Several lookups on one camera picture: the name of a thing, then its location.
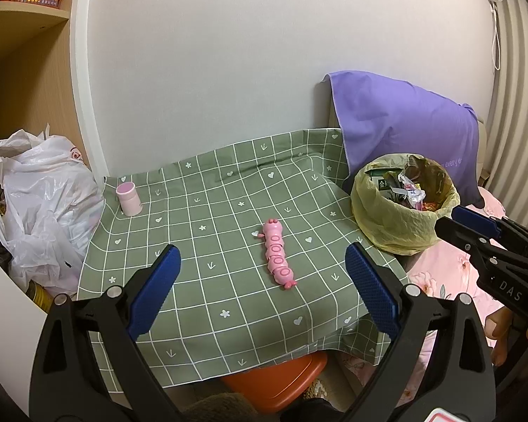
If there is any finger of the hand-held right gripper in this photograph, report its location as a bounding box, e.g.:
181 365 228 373
434 216 500 264
451 206 528 251

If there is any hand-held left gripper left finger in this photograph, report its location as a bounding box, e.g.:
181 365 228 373
29 244 182 422

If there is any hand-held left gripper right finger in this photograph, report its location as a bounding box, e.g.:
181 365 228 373
339 242 497 422

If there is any white wrapper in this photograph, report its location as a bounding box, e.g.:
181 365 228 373
398 173 425 209

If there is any bin with yellow bag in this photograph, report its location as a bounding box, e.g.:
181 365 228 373
351 153 460 256

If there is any person's right hand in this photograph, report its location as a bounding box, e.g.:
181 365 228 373
486 305 528 366

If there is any pink floral blanket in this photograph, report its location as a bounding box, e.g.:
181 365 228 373
343 185 528 388

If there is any green checked tablecloth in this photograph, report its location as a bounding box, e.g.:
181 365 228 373
77 127 410 383

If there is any pink cup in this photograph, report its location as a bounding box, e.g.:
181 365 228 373
115 182 142 217

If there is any pink caterpillar toy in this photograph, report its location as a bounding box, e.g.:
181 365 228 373
252 218 296 291

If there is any yellow tin can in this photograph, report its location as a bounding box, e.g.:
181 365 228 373
26 283 54 313

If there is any purple cloth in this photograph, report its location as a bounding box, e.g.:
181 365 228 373
323 70 485 207

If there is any white pleated curtain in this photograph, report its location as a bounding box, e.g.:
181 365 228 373
479 0 528 194

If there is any orange plastic stool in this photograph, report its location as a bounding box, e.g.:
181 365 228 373
220 352 328 414

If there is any brown fuzzy cloth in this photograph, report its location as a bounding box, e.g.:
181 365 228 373
180 398 256 422

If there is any white plastic bag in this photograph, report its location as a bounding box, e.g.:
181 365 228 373
0 125 106 295

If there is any wooden shelf unit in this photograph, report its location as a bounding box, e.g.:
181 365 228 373
0 0 82 150

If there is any white cord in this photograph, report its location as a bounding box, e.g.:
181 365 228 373
490 2 502 71

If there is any white door frame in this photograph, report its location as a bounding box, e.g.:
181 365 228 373
69 0 111 179

